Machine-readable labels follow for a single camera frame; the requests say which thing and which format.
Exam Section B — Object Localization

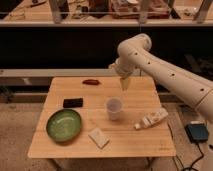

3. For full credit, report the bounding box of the white sponge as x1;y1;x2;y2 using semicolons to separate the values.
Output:
89;128;109;149

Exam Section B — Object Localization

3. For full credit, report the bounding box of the black foot pedal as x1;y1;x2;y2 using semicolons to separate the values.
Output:
185;123;212;143

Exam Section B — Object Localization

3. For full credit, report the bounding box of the white plastic bottle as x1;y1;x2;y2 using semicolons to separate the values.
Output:
134;108;168;130

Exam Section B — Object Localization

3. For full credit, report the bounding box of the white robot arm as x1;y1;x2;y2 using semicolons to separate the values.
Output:
112;34;213;171

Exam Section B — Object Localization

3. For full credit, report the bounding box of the black cable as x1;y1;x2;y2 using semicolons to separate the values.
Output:
168;143;213;171

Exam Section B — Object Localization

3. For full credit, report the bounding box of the wooden folding table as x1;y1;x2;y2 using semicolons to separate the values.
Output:
27;76;177;171

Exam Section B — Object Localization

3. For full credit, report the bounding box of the green bowl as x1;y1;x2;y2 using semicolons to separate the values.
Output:
46;109;82;143

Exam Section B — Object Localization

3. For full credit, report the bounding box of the background shelf bench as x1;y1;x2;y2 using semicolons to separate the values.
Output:
0;0;213;28

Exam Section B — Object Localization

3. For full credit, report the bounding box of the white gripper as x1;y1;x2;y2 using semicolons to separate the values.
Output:
108;59;140;91

